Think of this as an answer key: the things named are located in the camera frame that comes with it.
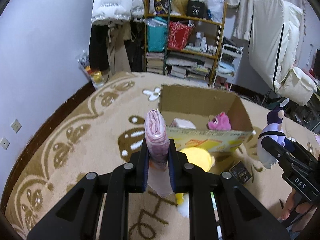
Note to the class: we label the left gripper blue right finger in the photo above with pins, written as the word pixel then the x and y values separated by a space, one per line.
pixel 172 164

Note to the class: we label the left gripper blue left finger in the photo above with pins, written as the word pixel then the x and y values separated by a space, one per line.
pixel 143 166

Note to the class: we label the pink blanket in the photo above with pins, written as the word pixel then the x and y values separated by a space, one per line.
pixel 158 143

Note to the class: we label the yellow plush toy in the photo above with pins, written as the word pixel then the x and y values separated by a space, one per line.
pixel 199 157

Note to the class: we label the pink roll plush pillow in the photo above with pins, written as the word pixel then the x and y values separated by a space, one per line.
pixel 183 124

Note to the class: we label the purple haired doll plush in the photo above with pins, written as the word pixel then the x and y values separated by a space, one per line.
pixel 274 131

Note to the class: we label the cardboard box with yellow print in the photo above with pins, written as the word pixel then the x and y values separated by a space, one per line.
pixel 200 105

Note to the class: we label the pink bear plush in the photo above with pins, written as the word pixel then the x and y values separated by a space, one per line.
pixel 220 122

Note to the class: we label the dark purple small box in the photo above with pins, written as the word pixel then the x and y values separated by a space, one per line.
pixel 240 172

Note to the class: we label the white fluffy pompom plush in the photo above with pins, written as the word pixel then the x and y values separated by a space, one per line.
pixel 182 200

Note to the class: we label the person right hand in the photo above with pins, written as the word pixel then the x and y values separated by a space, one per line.
pixel 306 209

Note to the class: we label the cream armchair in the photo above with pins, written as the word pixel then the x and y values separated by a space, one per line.
pixel 297 86

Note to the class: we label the plastic bag with yellow toy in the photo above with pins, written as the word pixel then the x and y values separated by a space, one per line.
pixel 94 75

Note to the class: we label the stack of books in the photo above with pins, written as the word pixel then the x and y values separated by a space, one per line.
pixel 155 62

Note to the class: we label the wooden shelf rack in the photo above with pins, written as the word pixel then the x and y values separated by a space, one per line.
pixel 218 39

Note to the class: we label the white rolling cart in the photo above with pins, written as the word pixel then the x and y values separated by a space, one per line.
pixel 227 67

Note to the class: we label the red gift bag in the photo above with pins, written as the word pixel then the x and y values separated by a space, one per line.
pixel 178 35

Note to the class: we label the teal storage bag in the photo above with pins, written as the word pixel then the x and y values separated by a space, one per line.
pixel 156 34

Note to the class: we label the white folded mattress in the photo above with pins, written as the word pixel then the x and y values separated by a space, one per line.
pixel 274 39

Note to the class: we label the black box labelled 40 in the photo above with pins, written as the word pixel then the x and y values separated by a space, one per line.
pixel 195 9

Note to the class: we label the blonde wig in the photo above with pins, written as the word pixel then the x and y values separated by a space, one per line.
pixel 179 7

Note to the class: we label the white puffer jacket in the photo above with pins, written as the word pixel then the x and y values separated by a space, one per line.
pixel 111 12

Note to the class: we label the wall socket upper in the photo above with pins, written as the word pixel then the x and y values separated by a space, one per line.
pixel 16 126

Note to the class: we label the wall socket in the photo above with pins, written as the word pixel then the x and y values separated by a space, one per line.
pixel 4 143
pixel 16 126

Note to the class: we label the wall socket lower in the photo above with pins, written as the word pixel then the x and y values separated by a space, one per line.
pixel 4 143

